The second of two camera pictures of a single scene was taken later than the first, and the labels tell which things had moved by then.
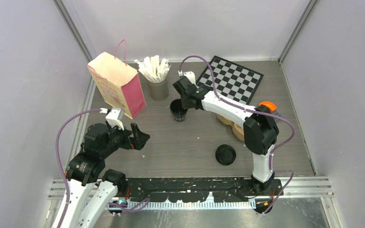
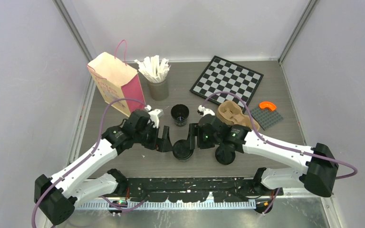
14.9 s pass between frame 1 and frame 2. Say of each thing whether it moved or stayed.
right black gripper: moved
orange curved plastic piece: stayed
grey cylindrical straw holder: stayed
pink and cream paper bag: stayed
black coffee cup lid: stayed
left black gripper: moved
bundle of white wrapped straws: stayed
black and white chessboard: stayed
